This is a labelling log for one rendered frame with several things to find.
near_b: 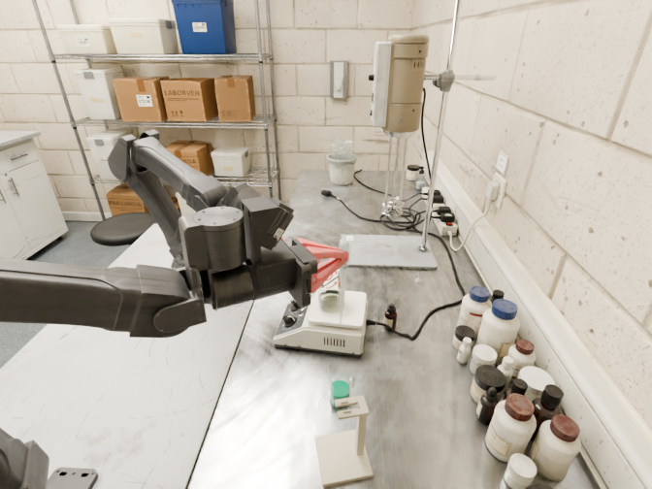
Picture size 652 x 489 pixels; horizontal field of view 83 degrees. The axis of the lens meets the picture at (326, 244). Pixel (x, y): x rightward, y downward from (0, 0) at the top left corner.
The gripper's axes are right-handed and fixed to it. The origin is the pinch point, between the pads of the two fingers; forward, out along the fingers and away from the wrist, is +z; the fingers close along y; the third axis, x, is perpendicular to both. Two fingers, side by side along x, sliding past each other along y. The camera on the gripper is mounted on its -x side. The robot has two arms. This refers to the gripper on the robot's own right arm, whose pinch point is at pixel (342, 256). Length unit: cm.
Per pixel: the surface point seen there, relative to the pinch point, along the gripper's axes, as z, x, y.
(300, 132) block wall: 107, 34, 240
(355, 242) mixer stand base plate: 37, 30, 50
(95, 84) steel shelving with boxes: -31, 1, 285
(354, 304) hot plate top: 13.0, 22.8, 13.8
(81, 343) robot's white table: -42, 34, 41
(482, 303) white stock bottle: 37.5, 21.2, -0.2
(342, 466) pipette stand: -5.0, 31.3, -11.7
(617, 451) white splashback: 28.3, 22.8, -32.7
